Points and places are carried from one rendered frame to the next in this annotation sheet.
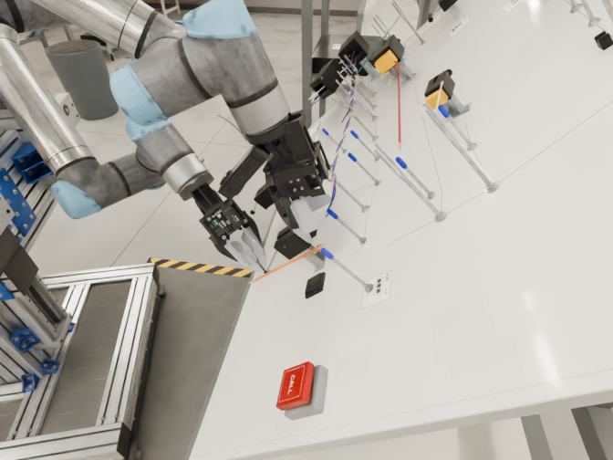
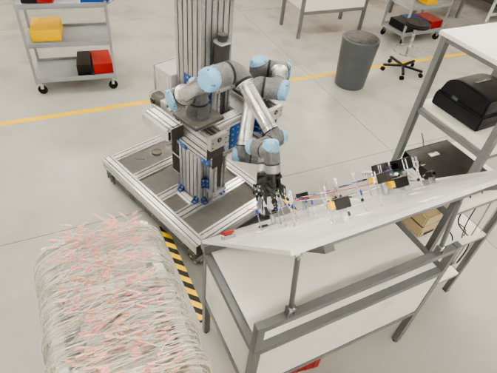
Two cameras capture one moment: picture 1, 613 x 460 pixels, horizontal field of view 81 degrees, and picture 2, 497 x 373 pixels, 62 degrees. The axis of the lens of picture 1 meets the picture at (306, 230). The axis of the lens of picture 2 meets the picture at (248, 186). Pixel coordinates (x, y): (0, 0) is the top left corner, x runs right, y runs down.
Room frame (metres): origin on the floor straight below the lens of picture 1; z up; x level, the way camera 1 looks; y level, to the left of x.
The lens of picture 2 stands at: (-0.55, -1.02, 2.56)
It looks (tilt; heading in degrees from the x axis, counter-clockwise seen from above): 42 degrees down; 51
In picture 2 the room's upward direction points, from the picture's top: 7 degrees clockwise
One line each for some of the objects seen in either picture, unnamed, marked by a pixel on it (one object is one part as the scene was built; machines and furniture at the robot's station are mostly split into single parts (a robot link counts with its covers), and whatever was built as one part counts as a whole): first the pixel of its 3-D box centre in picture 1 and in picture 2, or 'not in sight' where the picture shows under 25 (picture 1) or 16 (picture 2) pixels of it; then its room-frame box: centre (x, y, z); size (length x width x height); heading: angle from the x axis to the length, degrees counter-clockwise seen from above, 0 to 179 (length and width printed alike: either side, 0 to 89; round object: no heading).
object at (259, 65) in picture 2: not in sight; (259, 66); (1.02, 0.92, 1.33); 0.13 x 0.12 x 0.14; 138
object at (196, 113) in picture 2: not in sight; (198, 107); (0.53, 0.84, 1.21); 0.15 x 0.15 x 0.10
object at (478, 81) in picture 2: not in sight; (474, 97); (1.55, -0.20, 1.56); 0.30 x 0.23 x 0.19; 83
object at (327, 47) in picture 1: (354, 54); (443, 164); (1.59, -0.20, 1.09); 0.35 x 0.33 x 0.07; 171
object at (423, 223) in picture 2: not in sight; (417, 207); (1.54, -0.20, 0.76); 0.30 x 0.21 x 0.20; 84
